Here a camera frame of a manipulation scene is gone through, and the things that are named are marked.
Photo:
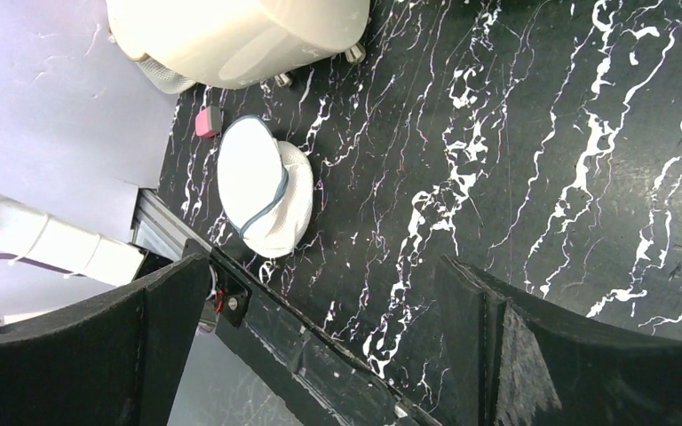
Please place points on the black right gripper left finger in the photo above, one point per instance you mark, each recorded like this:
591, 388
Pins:
113, 359

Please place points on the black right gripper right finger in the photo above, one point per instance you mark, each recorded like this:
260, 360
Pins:
520, 360

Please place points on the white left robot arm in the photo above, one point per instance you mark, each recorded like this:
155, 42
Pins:
34, 235

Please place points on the white cylindrical mesh laundry bag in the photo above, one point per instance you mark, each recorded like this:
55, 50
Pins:
163, 78

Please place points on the pink and grey small block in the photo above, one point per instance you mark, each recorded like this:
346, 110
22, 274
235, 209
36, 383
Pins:
208, 122

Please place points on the cream toy washing machine drum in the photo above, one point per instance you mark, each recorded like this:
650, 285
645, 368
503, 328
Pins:
235, 44

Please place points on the aluminium frame rail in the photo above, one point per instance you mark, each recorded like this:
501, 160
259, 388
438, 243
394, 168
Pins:
156, 228

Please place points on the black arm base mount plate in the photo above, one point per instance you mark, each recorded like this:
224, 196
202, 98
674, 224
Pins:
320, 383

